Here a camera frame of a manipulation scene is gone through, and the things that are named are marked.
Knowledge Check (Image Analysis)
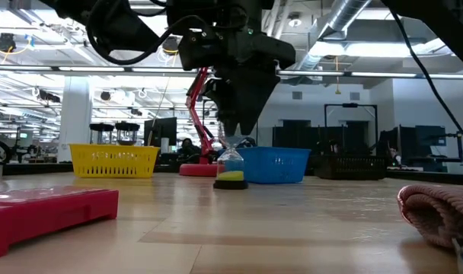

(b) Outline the blue plastic basket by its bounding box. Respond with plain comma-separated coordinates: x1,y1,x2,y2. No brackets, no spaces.
217,146,312,185

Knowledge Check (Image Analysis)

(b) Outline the black computer monitor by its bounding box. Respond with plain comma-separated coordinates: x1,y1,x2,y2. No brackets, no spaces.
143,116,178,148

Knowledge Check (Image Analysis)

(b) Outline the small red box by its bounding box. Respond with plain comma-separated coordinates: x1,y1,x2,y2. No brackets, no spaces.
0,186,120,260

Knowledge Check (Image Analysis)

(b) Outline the person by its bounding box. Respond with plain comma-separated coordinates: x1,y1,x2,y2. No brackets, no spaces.
177,137,202,158
387,147,403,165

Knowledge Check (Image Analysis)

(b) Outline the black background gantry frame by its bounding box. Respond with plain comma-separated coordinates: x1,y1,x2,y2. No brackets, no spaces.
323,102,379,153

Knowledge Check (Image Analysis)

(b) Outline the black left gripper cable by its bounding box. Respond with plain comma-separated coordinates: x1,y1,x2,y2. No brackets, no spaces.
85,0,225,66

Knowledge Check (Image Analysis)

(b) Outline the black ceiling fixture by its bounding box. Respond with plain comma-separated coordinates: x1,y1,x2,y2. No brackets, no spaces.
161,35,181,55
0,32,17,53

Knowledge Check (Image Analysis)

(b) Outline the hourglass with yellow sand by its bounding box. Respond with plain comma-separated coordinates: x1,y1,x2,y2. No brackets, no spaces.
212,132,250,190

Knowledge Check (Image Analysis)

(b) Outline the pink knitted cloth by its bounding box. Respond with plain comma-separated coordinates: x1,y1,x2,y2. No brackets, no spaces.
396,183,463,274

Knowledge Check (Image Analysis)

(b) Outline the black table frame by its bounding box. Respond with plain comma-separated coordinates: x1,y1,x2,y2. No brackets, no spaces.
0,161,463,186

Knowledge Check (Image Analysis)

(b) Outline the yellow plastic basket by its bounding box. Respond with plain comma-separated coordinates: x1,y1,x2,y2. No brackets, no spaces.
69,143,161,180

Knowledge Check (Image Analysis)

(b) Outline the black plastic basket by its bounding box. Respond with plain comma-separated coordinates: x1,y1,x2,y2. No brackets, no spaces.
314,153,388,181

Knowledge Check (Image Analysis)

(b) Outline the white building column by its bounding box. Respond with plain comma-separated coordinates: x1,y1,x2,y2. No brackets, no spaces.
57,75,94,164

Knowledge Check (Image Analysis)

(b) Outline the blue background screen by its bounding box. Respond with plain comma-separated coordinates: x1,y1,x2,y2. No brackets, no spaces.
415,125,448,148

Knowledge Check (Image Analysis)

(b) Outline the red desk lamp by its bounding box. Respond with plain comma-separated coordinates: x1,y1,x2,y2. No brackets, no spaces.
179,66,232,178

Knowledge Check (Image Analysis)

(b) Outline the hourglass with green sand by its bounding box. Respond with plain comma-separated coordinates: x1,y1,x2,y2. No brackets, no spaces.
88,122,115,145

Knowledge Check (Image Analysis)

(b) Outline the hourglass with blue sand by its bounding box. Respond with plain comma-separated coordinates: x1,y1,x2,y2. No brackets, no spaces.
114,121,141,147

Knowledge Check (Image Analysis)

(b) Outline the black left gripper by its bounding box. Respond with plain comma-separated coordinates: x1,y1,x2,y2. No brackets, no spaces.
165,0,297,136

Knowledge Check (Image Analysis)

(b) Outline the silver ventilation duct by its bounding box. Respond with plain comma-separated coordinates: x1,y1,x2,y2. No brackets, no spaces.
292,0,373,73

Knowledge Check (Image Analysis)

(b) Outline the horizontal rig frame bar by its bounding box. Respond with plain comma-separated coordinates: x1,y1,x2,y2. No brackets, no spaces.
0,64,463,80

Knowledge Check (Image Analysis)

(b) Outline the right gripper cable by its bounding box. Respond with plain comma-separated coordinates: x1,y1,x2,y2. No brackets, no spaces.
389,7,463,158

